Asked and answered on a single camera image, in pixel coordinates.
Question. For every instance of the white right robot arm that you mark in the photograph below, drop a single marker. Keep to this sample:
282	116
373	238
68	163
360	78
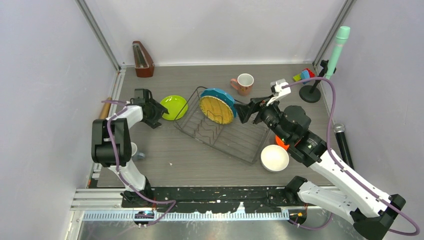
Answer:
370	210

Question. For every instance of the grey blue mug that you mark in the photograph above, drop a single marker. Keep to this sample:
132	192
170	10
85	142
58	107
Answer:
136	155

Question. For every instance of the lime green plate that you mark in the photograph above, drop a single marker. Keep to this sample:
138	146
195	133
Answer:
176	105

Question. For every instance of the colourful toy blocks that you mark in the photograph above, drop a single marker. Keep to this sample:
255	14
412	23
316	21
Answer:
304	74

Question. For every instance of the black microphone stand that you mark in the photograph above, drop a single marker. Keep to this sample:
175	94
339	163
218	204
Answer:
311	93

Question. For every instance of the pink mug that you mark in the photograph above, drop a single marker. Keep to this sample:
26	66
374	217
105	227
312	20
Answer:
243	83

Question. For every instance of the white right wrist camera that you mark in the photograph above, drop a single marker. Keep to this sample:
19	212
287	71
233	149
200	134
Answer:
279	89

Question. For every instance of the blue polka dot plate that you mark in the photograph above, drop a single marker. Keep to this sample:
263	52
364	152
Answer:
222	95

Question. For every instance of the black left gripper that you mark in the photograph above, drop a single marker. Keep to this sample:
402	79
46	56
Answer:
159	109

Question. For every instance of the white bowl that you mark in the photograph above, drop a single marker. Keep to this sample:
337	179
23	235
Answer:
274	158

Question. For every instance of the orange bowl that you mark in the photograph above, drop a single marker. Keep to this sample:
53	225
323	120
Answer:
280	142

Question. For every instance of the yellow woven pattern plate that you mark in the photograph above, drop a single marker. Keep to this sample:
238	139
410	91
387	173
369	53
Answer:
216	110

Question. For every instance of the brown metronome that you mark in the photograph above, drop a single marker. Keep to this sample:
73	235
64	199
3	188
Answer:
144	64

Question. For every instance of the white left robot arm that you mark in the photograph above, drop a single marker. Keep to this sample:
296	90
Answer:
111	145

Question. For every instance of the black handheld microphone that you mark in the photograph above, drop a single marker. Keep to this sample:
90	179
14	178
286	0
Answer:
340	136

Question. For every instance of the wooden rolling pin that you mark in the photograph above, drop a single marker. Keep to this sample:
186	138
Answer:
104	113

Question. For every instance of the black wire dish rack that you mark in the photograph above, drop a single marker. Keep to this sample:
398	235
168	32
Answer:
242	141

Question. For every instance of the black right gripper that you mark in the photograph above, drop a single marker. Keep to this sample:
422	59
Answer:
244	111

